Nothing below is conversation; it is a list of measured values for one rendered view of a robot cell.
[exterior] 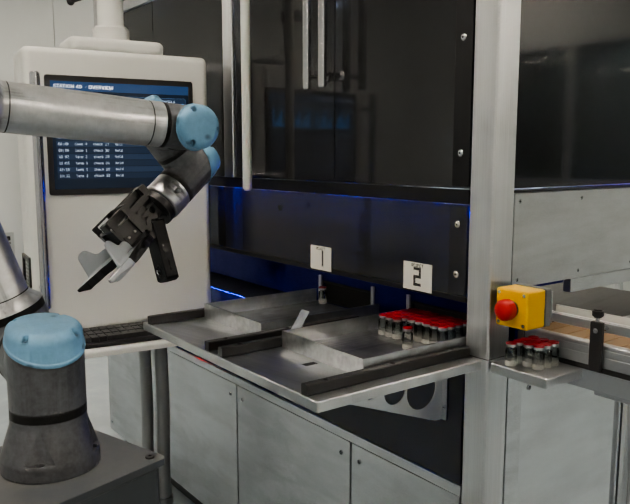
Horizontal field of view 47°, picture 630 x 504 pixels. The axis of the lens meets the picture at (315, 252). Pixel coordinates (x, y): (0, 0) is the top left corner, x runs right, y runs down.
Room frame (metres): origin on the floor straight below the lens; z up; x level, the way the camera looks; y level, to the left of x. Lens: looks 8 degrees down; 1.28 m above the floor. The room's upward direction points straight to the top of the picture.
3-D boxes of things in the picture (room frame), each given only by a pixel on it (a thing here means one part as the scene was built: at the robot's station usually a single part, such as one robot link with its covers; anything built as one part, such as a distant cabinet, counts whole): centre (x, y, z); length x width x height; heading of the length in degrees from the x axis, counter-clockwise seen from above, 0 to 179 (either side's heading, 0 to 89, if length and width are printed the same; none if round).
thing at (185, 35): (2.37, 0.41, 1.50); 0.49 x 0.01 x 0.59; 37
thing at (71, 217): (2.05, 0.57, 1.19); 0.50 x 0.19 x 0.78; 120
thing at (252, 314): (1.72, 0.06, 0.90); 0.34 x 0.26 x 0.04; 127
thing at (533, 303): (1.32, -0.39, 0.99); 0.08 x 0.07 x 0.07; 127
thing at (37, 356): (1.09, 0.42, 0.96); 0.13 x 0.12 x 0.14; 35
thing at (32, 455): (1.09, 0.42, 0.84); 0.15 x 0.15 x 0.10
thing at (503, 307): (1.29, -0.35, 0.99); 0.04 x 0.04 x 0.04; 37
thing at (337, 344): (1.45, -0.15, 0.90); 0.34 x 0.26 x 0.04; 127
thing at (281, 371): (1.54, 0.01, 0.87); 0.70 x 0.48 x 0.02; 37
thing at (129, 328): (1.83, 0.47, 0.82); 0.40 x 0.14 x 0.02; 120
